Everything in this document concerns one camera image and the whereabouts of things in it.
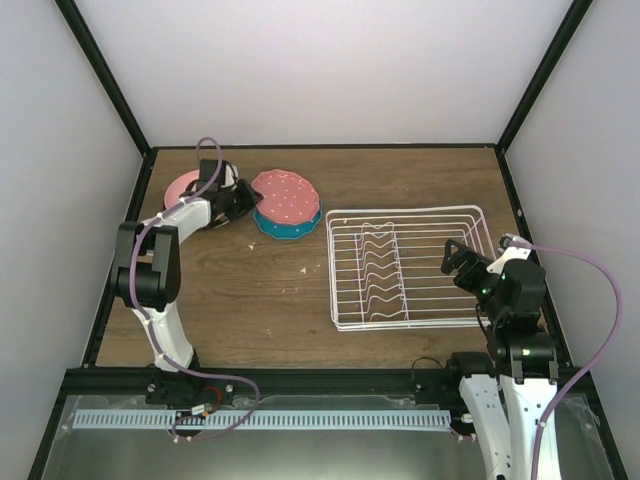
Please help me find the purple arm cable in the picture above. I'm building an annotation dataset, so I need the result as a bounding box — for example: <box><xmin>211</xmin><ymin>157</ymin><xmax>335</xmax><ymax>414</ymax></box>
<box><xmin>129</xmin><ymin>137</ymin><xmax>262</xmax><ymax>444</ymax></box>
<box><xmin>528</xmin><ymin>242</ymin><xmax>623</xmax><ymax>480</ymax></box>

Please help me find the black front mounting rail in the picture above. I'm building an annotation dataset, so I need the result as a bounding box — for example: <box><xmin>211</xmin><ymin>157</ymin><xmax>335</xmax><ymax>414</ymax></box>
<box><xmin>58</xmin><ymin>367</ymin><xmax>463</xmax><ymax>409</ymax></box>

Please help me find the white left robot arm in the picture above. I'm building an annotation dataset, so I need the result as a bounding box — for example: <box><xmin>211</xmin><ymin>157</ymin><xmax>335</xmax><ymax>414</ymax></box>
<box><xmin>110</xmin><ymin>180</ymin><xmax>260</xmax><ymax>404</ymax></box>

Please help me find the slotted grey cable duct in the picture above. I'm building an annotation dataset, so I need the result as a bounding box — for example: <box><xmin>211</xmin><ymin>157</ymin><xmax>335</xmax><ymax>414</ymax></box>
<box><xmin>71</xmin><ymin>409</ymin><xmax>451</xmax><ymax>432</ymax></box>

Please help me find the light pink plate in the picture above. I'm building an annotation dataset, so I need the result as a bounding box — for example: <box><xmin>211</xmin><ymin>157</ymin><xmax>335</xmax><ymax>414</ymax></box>
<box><xmin>163</xmin><ymin>170</ymin><xmax>199</xmax><ymax>209</ymax></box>

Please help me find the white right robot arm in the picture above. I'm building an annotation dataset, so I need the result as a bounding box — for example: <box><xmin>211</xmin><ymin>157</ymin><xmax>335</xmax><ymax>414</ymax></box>
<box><xmin>441</xmin><ymin>235</ymin><xmax>562</xmax><ymax>479</ymax></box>

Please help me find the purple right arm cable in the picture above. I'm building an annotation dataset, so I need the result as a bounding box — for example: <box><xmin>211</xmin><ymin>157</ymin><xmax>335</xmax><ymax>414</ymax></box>
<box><xmin>528</xmin><ymin>242</ymin><xmax>623</xmax><ymax>480</ymax></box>

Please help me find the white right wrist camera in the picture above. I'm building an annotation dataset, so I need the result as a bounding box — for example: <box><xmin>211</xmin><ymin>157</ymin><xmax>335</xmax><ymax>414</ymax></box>
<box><xmin>486</xmin><ymin>233</ymin><xmax>532</xmax><ymax>274</ymax></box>

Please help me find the white wire dish rack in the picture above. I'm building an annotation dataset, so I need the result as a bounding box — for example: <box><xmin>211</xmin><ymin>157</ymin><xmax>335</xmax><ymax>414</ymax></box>
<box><xmin>325</xmin><ymin>205</ymin><xmax>495</xmax><ymax>332</ymax></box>

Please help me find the teal plate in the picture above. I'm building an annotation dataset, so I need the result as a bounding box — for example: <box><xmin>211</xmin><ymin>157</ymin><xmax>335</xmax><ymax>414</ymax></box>
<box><xmin>253</xmin><ymin>209</ymin><xmax>322</xmax><ymax>240</ymax></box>

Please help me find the dark pink scalloped plate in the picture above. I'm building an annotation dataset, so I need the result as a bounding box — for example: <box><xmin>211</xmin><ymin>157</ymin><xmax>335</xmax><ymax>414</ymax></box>
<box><xmin>251</xmin><ymin>169</ymin><xmax>320</xmax><ymax>226</ymax></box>

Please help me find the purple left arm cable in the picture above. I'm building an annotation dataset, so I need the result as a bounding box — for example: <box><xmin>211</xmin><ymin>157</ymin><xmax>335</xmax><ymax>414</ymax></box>
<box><xmin>129</xmin><ymin>137</ymin><xmax>262</xmax><ymax>444</ymax></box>

